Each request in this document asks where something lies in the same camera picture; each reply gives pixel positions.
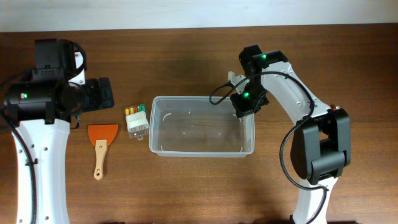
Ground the clear plastic storage container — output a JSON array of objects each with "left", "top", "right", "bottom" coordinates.
[{"left": 149, "top": 96, "right": 255, "bottom": 158}]

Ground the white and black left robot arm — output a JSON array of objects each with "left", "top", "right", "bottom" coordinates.
[{"left": 1, "top": 39, "right": 114, "bottom": 223}]

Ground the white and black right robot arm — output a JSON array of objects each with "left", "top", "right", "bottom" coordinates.
[{"left": 228, "top": 45, "right": 351, "bottom": 223}]

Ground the clear case of coloured screwdrivers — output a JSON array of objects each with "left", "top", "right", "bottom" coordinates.
[{"left": 124, "top": 104, "right": 149, "bottom": 141}]

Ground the orange scraper with wooden handle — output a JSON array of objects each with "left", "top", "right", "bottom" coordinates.
[{"left": 87, "top": 124, "right": 119, "bottom": 180}]

